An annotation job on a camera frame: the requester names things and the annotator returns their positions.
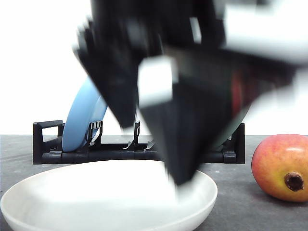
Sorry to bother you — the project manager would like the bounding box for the blue plate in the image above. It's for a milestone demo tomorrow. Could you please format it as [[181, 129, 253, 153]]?
[[62, 77, 108, 152]]

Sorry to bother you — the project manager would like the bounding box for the light green plate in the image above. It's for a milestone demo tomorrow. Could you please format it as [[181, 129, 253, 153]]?
[[216, 91, 263, 148]]

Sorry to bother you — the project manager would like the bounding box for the red yellow pomegranate fruit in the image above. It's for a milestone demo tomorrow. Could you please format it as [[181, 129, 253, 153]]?
[[251, 134, 308, 202]]

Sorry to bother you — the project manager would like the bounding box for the white plate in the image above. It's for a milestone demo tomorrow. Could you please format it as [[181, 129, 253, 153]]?
[[0, 161, 217, 231]]

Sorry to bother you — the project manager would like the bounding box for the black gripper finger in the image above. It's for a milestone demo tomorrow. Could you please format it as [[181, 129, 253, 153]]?
[[141, 47, 297, 186]]

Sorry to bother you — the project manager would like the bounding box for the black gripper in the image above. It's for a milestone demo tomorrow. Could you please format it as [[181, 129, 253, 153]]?
[[73, 0, 226, 128]]

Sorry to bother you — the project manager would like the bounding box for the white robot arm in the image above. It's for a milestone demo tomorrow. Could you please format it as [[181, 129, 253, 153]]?
[[73, 0, 308, 185]]

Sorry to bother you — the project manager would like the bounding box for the black plastic dish rack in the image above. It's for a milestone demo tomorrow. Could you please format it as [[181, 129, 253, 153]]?
[[32, 120, 245, 164]]

